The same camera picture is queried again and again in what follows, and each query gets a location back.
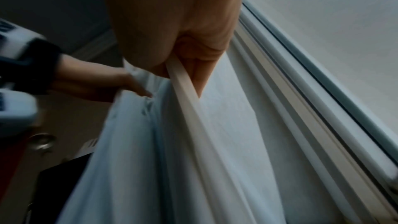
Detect person's left hand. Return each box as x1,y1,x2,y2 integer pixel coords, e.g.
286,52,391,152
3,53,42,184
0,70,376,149
49,53,153,103

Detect person's right hand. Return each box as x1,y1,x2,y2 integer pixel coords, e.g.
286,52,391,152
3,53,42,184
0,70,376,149
98,0,249,98

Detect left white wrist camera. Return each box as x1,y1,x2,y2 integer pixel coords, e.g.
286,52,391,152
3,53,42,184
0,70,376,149
0,88,38,136

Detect glass window with frame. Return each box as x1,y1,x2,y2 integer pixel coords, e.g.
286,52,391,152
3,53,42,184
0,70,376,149
229,0,398,224

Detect white curtain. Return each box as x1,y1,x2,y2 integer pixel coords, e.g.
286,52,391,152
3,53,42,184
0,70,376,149
55,46,312,224

